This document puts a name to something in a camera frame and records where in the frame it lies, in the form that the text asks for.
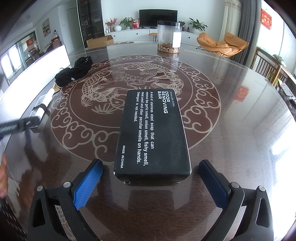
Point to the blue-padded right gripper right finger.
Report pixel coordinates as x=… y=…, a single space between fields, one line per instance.
x=257 y=221

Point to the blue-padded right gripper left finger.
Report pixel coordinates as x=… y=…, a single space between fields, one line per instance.
x=44 y=223

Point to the white tube with hair tie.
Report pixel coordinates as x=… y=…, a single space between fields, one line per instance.
x=41 y=107

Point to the black odor removing bar box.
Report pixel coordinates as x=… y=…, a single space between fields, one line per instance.
x=152 y=144

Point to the black fuzzy fabric item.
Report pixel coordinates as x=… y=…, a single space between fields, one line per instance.
x=81 y=67

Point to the person's left hand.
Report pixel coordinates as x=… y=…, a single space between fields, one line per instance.
x=3 y=177

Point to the cardboard box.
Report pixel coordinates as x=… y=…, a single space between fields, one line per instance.
x=100 y=42

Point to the wooden dining chair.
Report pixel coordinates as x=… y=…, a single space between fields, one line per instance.
x=270 y=68

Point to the dark display cabinet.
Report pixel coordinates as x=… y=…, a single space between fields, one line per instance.
x=90 y=19

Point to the orange lounge chair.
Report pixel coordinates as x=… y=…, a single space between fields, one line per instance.
x=228 y=47

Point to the red flower vase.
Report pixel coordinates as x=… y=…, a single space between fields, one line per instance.
x=111 y=24

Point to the wooden bench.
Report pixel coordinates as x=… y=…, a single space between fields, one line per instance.
x=154 y=37

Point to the potted green plant left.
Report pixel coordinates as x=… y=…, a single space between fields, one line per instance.
x=127 y=22

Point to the potted green plant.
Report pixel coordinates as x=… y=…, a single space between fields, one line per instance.
x=127 y=22
x=197 y=26

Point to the potted green plant right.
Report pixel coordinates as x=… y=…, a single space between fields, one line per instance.
x=197 y=26

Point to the clear plastic jar with snacks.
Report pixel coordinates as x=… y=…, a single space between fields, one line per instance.
x=169 y=37

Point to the black television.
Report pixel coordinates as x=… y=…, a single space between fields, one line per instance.
x=150 y=17

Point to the grey curtain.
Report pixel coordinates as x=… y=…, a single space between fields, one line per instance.
x=249 y=31

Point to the framed wall painting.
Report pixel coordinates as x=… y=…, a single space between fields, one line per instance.
x=46 y=27

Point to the red wall hanging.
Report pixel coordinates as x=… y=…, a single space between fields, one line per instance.
x=266 y=19

